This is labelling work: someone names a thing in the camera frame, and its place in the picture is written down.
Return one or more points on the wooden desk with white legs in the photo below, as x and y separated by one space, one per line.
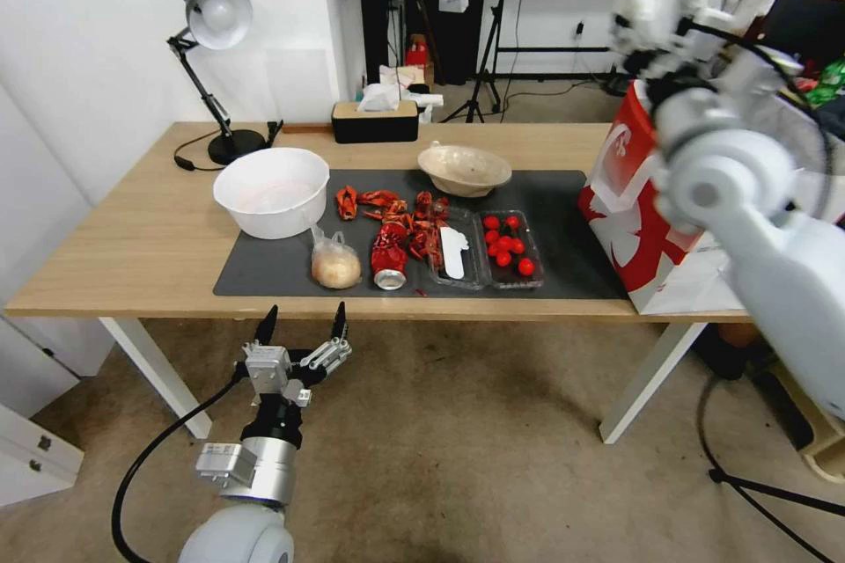
132 240

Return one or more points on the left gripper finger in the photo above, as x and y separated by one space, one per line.
268 327
339 325

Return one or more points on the red and white delivery bag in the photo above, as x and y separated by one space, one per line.
634 207

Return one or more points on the black monitor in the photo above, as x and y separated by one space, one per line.
808 22

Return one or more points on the black camera tripod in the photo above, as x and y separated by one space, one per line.
490 35

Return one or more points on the red cherry tomato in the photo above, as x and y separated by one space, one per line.
492 251
526 267
506 242
490 222
519 247
512 221
492 236
503 259

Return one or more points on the black wooden-lid tissue box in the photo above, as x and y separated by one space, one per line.
375 124

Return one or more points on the white plastic spoon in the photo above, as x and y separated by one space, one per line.
453 253

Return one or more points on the dark grey table mat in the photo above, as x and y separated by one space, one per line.
581 259

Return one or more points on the black floor stand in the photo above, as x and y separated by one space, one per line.
766 490

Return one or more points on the bun in clear bag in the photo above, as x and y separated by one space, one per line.
335 267

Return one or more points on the white plastic bowl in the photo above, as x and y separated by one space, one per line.
271 193

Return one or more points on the white drawer cabinet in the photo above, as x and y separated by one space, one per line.
30 431

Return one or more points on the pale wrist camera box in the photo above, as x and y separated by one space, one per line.
267 370

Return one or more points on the crushed red drink can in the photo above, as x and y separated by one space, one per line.
389 256

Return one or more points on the black shoe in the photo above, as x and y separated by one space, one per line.
729 358

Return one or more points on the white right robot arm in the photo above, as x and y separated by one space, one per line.
785 273

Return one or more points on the white tissue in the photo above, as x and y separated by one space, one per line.
379 96

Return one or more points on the black desk lamp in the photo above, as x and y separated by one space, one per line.
218 12

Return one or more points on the beige paper bowl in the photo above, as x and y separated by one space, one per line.
465 170

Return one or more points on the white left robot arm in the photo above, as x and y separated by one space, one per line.
254 470

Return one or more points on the red crayfish shell pile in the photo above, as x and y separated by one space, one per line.
422 230

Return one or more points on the clear disposable takeout box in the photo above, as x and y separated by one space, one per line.
485 273

